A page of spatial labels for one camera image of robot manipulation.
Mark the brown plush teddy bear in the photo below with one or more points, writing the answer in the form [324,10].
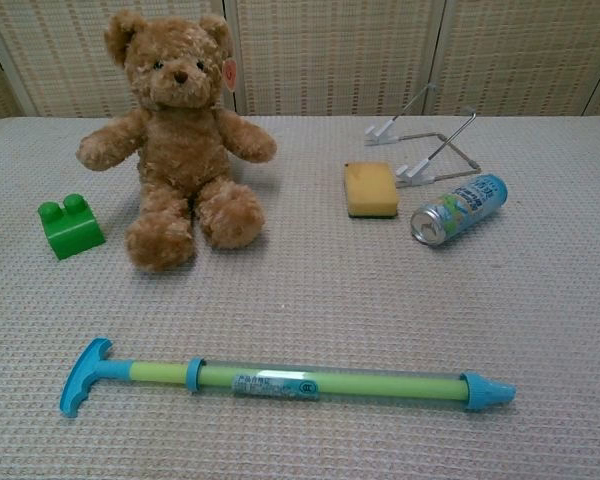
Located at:
[182,150]

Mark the beige textured tablecloth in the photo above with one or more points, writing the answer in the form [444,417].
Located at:
[330,300]

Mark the yellow sponge with green base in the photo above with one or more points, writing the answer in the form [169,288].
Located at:
[371,191]

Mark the blue and green water pump toy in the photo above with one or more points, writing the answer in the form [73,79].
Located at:
[290,382]

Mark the light blue drink can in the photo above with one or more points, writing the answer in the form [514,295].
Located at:
[460,207]

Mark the woven folding screen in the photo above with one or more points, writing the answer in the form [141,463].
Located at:
[330,55]

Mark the green toy building block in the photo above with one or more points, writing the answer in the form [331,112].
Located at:
[72,227]

